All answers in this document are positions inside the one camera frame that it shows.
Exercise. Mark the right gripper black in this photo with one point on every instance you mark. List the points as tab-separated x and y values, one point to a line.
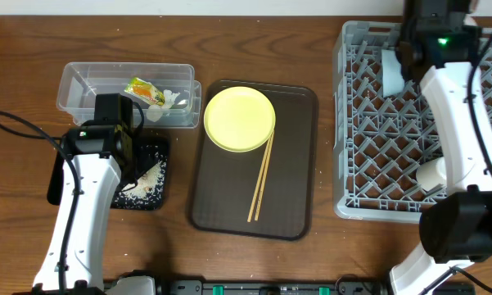
476	32

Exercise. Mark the blue bowl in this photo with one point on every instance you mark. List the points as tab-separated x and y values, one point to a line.
392	79

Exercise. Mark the small white green cup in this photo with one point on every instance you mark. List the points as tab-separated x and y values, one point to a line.
432	174

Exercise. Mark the white tissue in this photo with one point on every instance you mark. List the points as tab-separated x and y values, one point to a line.
161	104

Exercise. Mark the green snack wrapper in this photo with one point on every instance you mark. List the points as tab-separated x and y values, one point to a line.
145	91

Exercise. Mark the rice grains pile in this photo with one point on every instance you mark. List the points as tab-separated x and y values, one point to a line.
148	193

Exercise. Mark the white bowl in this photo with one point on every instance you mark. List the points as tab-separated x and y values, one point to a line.
470	18

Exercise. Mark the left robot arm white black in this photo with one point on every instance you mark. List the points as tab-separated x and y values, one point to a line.
74	257

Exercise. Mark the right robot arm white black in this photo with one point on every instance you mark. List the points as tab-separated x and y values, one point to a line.
440	52

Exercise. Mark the grey dishwasher rack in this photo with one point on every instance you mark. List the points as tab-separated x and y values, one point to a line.
379	141

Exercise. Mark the yellow plate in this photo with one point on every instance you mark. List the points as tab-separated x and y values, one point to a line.
239	119

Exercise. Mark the brown serving tray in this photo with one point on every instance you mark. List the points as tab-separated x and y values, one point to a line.
224	182

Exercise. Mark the black tray bin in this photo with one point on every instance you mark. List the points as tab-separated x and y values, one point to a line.
103	167

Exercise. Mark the clear plastic bin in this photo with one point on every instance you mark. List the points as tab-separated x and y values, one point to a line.
82	82

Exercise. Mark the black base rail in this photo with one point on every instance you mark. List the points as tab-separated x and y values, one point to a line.
144	282

